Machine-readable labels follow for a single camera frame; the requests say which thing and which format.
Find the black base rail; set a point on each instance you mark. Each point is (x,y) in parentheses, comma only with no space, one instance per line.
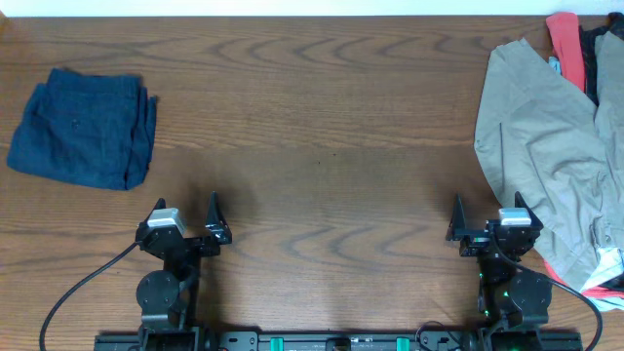
(423,340)

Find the red garment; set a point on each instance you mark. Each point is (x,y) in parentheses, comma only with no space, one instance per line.
(564,32)

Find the light blue garment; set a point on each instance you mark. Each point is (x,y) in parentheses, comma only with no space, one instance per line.
(610,267)

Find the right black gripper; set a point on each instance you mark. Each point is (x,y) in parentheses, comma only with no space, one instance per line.
(474,241)

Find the folded navy blue shorts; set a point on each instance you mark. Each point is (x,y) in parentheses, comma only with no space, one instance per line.
(96,131)

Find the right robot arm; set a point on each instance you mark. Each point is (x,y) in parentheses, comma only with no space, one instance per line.
(514,300)

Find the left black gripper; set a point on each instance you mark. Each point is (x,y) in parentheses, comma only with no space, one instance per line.
(216,228)

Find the black patterned shirt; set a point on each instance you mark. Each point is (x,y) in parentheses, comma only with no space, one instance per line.
(588,39)

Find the khaki shorts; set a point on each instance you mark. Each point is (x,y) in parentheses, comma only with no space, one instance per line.
(539,134)

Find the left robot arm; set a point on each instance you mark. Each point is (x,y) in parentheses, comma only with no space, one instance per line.
(168,297)

